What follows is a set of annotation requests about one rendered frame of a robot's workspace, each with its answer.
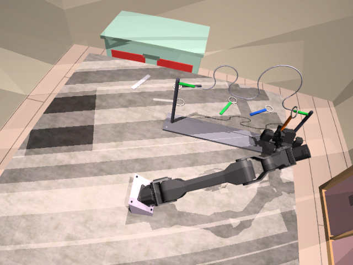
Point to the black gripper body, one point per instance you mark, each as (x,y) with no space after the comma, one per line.
(268,134)

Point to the orange handle with grey loop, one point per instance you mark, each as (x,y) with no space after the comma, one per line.
(289,118)

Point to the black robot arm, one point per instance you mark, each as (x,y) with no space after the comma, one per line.
(239,172)

